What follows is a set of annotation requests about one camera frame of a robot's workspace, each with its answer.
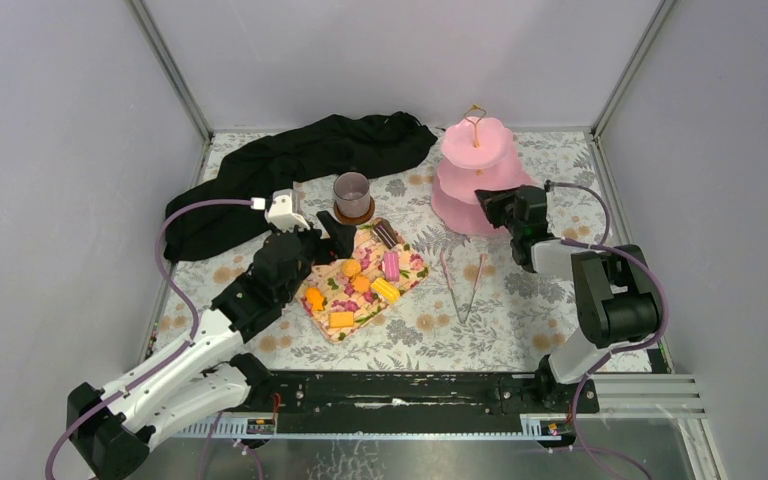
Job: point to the floral tablecloth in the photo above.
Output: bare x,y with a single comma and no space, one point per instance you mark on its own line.
517,317

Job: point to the yellow wafer biscuit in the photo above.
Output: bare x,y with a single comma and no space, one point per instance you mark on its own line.
385,290

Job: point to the black cloth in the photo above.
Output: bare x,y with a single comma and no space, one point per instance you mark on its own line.
375,145

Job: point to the orange fish-shaped cookie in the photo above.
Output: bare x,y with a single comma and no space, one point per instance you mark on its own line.
315,298

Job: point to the orange square cracker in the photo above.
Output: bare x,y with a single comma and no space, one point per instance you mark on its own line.
341,320

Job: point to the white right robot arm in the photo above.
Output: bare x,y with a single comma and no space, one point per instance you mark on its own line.
620,305

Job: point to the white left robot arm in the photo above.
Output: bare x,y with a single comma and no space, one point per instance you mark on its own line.
115,428

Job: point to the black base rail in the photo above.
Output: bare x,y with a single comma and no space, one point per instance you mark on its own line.
387,402

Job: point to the small orange cookie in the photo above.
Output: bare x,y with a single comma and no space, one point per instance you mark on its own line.
361,284

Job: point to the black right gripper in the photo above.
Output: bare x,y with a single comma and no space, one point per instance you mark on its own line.
492,200

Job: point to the floral serving tray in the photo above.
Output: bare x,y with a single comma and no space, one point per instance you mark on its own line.
339,293

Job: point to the chocolate wafer biscuit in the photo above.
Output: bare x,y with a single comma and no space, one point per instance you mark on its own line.
385,233

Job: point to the pink three-tier cake stand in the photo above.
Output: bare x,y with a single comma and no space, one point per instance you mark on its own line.
478,153

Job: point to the purple mug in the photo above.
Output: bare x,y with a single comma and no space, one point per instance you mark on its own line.
351,194

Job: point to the pink-handled metal tongs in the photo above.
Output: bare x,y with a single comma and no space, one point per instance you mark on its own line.
463,310

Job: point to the round orange cookie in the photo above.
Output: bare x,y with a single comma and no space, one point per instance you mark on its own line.
350,268

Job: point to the pink wafer biscuit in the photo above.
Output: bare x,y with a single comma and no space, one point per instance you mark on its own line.
391,266

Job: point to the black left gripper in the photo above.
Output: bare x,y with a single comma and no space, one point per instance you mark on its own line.
314,240

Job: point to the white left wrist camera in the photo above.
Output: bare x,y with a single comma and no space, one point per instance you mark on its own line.
282,211

